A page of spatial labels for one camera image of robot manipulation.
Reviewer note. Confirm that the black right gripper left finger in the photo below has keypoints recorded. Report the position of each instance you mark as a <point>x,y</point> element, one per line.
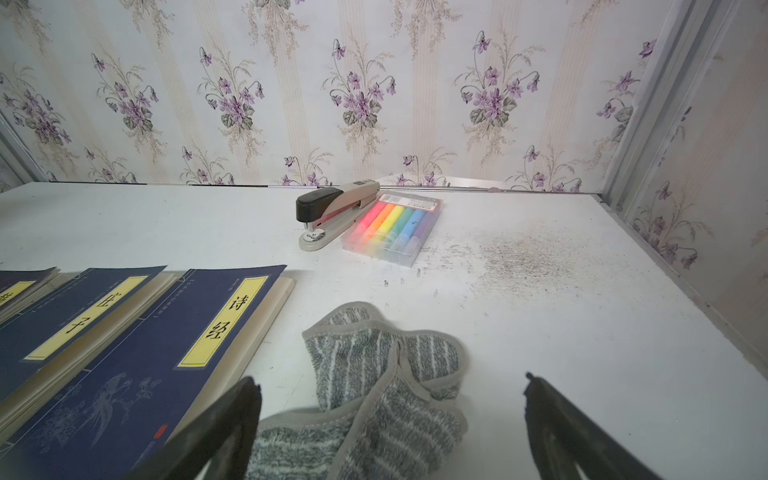
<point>215,445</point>

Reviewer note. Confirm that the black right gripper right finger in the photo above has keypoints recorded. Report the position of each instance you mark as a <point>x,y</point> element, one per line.
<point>567,444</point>

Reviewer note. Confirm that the grey striped cleaning cloth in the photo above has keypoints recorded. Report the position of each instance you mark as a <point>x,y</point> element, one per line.
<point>387,404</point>

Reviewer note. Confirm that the blue book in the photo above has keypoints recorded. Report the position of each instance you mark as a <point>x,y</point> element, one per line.
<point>46,344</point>
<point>174,361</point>
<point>16,286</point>

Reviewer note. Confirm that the grey black stapler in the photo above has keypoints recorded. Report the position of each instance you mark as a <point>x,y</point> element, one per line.
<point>329,211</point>

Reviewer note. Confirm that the clear box of highlighters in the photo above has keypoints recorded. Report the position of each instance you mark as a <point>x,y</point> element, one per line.
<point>395,228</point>

